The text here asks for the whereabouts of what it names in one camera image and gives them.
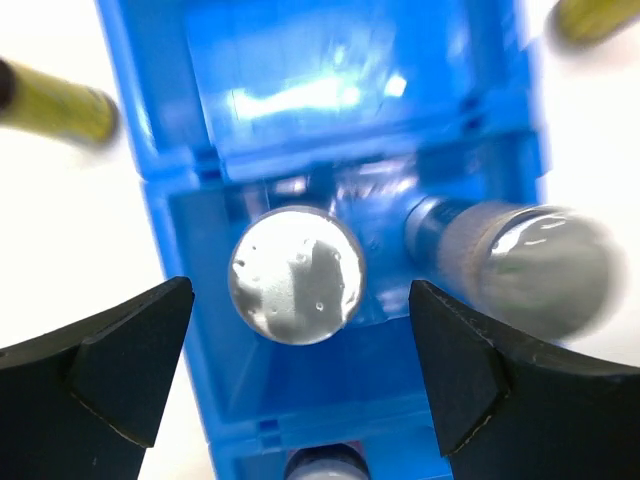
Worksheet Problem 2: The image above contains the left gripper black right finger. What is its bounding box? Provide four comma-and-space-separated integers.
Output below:
409, 280, 639, 479

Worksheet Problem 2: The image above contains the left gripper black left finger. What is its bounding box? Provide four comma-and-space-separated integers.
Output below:
1, 277, 194, 479

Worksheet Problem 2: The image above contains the silver-lid shaker blue label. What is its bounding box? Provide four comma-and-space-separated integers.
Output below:
404, 197, 621, 342

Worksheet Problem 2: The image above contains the white-lid spice jar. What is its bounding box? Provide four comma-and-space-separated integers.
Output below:
283, 443, 371, 480

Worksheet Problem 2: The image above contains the yellow oil bottle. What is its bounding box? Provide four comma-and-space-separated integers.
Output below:
1, 59, 120, 148
548, 0, 639, 49

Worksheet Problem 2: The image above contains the blue bin middle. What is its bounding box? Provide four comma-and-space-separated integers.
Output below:
144, 132, 546, 451

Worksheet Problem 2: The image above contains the blue bin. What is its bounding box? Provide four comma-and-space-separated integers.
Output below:
97, 1, 534, 180
213, 427, 453, 479
144, 132, 546, 451

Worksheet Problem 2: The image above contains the blue bin near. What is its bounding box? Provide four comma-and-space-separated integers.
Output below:
213, 427, 453, 479

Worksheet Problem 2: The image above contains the blue bin far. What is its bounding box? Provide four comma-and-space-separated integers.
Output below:
97, 1, 534, 180

